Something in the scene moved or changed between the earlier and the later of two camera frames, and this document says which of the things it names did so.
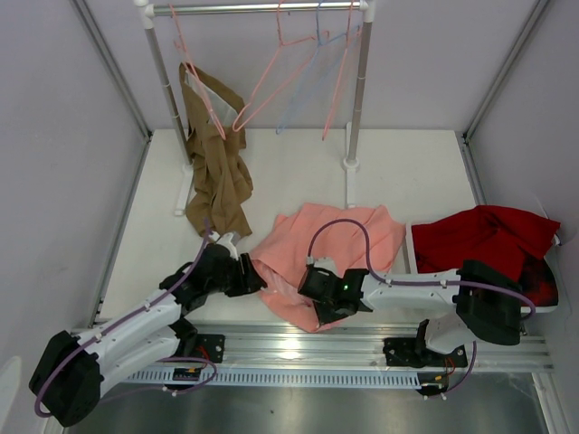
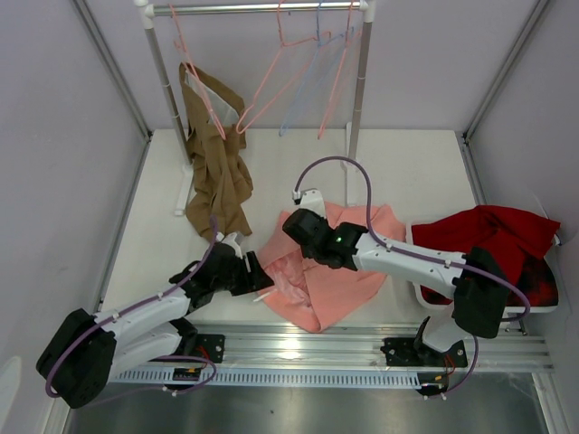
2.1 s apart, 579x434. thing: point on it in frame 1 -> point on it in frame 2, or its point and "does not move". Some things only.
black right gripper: x=327 y=316 -> x=306 y=252
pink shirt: x=280 y=253 does not move
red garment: x=490 y=234 does not move
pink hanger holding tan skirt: x=193 y=71 does not move
